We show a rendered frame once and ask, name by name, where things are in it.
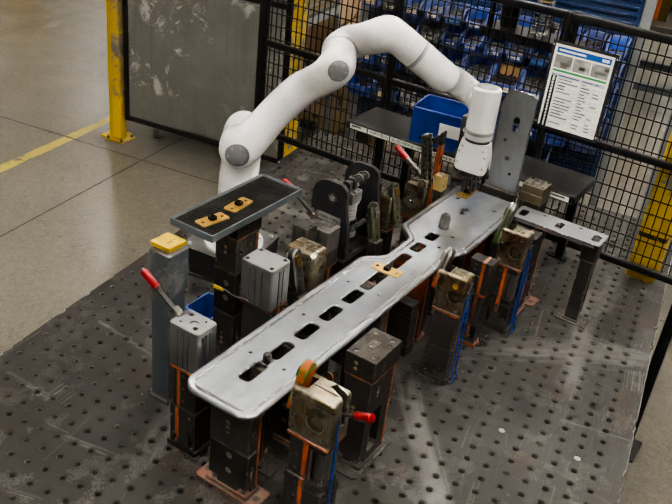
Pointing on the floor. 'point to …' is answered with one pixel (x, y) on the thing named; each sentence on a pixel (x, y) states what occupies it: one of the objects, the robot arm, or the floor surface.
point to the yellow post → (655, 227)
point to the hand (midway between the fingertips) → (468, 185)
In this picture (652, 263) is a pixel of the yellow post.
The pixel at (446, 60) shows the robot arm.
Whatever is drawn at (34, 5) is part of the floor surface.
